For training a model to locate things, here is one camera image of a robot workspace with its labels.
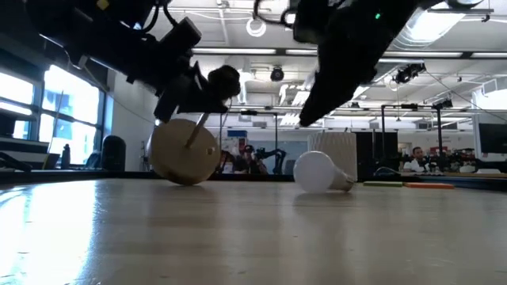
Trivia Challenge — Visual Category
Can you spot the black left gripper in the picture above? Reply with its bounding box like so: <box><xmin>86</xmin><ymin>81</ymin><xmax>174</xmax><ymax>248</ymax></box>
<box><xmin>125</xmin><ymin>39</ymin><xmax>231</xmax><ymax>124</ymax></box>

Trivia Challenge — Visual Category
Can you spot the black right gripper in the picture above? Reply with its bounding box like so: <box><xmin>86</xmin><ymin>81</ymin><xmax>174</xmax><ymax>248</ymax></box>
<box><xmin>299</xmin><ymin>7</ymin><xmax>397</xmax><ymax>128</ymax></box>

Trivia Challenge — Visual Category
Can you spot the round wooden lamp base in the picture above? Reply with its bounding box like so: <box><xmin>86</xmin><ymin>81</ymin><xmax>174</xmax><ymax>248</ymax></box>
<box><xmin>148</xmin><ymin>65</ymin><xmax>242</xmax><ymax>186</ymax></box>

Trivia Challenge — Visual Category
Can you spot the white lightbulb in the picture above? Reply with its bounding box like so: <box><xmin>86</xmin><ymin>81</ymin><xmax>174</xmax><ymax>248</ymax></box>
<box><xmin>292</xmin><ymin>150</ymin><xmax>356</xmax><ymax>194</ymax></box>

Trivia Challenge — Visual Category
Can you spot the white textured pen cup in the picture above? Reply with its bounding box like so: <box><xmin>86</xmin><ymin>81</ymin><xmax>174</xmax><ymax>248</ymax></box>
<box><xmin>307</xmin><ymin>131</ymin><xmax>358</xmax><ymax>181</ymax></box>

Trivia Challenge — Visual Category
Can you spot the person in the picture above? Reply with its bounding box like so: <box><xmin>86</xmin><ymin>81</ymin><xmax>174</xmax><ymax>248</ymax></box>
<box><xmin>233</xmin><ymin>144</ymin><xmax>269</xmax><ymax>175</ymax></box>
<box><xmin>402</xmin><ymin>146</ymin><xmax>431</xmax><ymax>173</ymax></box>

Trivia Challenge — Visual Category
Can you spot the green sticky note pad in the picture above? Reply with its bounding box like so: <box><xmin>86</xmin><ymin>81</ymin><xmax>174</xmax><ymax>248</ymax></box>
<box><xmin>363</xmin><ymin>180</ymin><xmax>404</xmax><ymax>188</ymax></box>

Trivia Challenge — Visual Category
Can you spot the black rounded chair back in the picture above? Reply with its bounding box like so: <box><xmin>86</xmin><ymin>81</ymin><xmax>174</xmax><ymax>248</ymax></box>
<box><xmin>101</xmin><ymin>135</ymin><xmax>127</xmax><ymax>172</ymax></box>

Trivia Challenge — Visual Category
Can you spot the orange sticky note pad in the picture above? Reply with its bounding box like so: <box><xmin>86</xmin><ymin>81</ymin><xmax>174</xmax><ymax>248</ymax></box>
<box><xmin>403</xmin><ymin>181</ymin><xmax>456</xmax><ymax>190</ymax></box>

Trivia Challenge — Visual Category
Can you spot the black computer monitor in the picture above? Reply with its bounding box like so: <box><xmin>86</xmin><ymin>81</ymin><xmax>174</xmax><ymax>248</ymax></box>
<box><xmin>478</xmin><ymin>122</ymin><xmax>507</xmax><ymax>154</ymax></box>

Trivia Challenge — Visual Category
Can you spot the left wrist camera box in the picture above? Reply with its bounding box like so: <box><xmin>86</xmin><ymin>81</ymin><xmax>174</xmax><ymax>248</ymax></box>
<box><xmin>160</xmin><ymin>16</ymin><xmax>203</xmax><ymax>60</ymax></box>

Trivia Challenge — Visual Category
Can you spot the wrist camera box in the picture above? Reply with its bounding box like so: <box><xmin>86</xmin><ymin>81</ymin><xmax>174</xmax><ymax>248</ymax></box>
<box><xmin>160</xmin><ymin>16</ymin><xmax>203</xmax><ymax>60</ymax></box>
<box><xmin>292</xmin><ymin>0</ymin><xmax>322</xmax><ymax>44</ymax></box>

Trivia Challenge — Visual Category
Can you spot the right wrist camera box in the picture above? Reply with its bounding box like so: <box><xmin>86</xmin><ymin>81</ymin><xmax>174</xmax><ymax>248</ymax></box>
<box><xmin>292</xmin><ymin>0</ymin><xmax>322</xmax><ymax>44</ymax></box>

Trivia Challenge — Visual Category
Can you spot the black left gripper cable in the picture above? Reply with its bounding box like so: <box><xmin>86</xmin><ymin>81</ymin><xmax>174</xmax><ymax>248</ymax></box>
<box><xmin>134</xmin><ymin>0</ymin><xmax>180</xmax><ymax>36</ymax></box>

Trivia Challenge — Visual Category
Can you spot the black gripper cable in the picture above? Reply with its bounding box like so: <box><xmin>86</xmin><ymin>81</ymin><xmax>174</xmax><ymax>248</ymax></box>
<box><xmin>134</xmin><ymin>0</ymin><xmax>180</xmax><ymax>36</ymax></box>
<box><xmin>252</xmin><ymin>0</ymin><xmax>297</xmax><ymax>29</ymax></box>

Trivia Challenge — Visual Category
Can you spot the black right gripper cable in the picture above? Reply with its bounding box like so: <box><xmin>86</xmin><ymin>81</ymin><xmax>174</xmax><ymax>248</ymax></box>
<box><xmin>252</xmin><ymin>0</ymin><xmax>297</xmax><ymax>29</ymax></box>

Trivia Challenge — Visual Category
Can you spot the black camera stand frame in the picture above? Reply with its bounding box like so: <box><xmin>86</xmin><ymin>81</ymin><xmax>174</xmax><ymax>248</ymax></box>
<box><xmin>379</xmin><ymin>97</ymin><xmax>455</xmax><ymax>172</ymax></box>

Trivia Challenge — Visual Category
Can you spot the black aluminium table frame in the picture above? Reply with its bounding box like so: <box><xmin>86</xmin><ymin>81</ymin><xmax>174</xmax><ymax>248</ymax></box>
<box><xmin>0</xmin><ymin>169</ymin><xmax>507</xmax><ymax>192</ymax></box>

